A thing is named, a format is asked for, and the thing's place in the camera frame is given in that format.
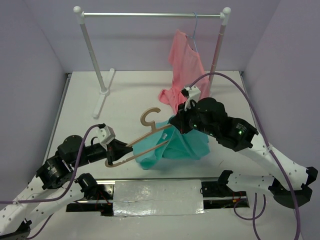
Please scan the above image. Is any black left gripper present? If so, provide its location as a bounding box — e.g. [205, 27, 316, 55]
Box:
[72, 137, 134, 168]

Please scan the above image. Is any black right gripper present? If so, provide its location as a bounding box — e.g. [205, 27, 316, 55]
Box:
[169, 99, 217, 137]

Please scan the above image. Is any teal t shirt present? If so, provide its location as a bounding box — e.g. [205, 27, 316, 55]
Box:
[133, 126, 210, 170]

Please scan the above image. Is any tan wooden hanger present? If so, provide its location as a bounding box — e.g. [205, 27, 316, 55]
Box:
[105, 107, 172, 168]

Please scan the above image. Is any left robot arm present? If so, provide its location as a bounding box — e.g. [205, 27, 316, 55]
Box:
[0, 135, 133, 240]

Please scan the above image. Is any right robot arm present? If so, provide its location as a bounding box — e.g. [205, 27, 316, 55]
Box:
[169, 97, 318, 209]

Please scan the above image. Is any pink t shirt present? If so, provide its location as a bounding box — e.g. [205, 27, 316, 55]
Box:
[158, 30, 205, 114]

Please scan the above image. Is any white clothes rack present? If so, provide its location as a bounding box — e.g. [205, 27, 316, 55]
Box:
[73, 6, 232, 119]

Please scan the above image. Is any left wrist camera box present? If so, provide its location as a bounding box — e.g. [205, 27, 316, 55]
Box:
[96, 124, 116, 145]

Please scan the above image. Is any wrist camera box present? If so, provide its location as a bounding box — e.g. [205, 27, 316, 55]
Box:
[96, 124, 116, 145]
[181, 85, 201, 111]

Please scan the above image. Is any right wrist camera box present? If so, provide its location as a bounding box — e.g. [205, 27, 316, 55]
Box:
[181, 85, 201, 111]

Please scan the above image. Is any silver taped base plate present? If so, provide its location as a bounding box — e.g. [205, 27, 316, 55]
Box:
[66, 179, 249, 217]

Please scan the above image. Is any blue wire hanger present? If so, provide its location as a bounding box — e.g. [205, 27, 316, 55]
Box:
[186, 12, 198, 53]

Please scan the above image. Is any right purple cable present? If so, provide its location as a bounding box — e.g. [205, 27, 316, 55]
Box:
[189, 72, 301, 240]

